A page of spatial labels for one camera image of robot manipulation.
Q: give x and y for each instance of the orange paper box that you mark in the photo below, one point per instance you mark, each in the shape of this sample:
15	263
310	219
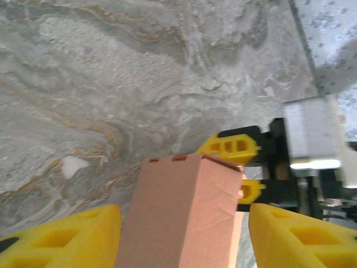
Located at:
178	212

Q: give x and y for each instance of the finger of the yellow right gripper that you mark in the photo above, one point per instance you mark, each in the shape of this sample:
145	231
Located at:
220	146
258	187

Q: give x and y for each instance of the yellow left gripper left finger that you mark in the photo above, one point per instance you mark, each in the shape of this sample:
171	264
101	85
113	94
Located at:
92	245

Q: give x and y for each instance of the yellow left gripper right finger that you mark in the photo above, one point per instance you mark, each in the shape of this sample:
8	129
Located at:
279	237

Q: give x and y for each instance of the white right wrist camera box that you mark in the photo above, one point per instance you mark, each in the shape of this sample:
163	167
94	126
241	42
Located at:
312	134

